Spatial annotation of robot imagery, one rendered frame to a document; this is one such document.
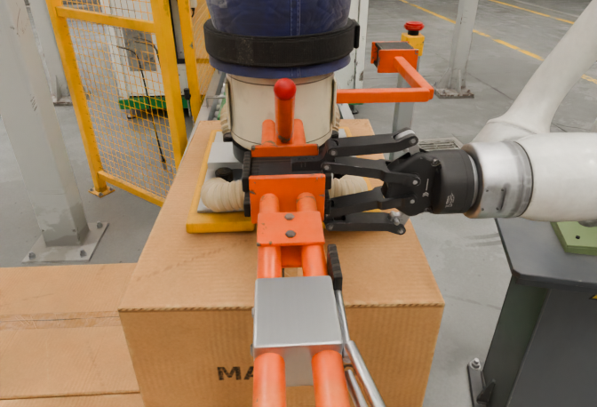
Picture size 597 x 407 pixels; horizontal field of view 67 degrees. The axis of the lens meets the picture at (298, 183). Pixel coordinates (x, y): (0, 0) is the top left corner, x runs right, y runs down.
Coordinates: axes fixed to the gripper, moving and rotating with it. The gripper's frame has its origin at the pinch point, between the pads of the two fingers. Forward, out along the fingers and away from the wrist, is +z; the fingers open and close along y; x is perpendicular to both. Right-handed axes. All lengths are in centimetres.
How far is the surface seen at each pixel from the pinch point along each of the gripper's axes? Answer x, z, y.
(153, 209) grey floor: 165, 68, 108
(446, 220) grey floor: 144, -87, 109
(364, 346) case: -5.1, -9.2, 21.2
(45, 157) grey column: 132, 98, 59
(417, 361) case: -5.4, -16.4, 24.4
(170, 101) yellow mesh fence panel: 137, 44, 38
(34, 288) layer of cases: 45, 64, 53
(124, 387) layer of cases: 15, 33, 54
